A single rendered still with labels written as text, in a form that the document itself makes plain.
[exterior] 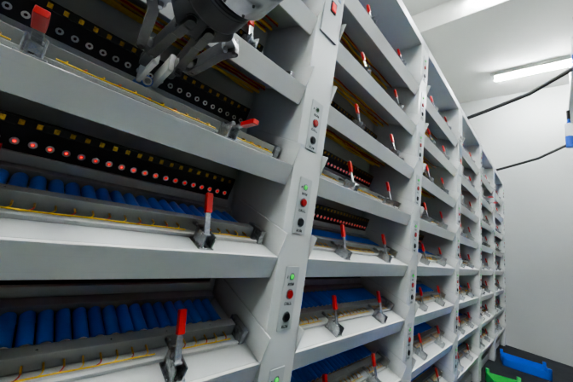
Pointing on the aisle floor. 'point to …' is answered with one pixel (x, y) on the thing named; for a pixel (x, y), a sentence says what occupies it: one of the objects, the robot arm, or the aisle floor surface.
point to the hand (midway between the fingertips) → (155, 68)
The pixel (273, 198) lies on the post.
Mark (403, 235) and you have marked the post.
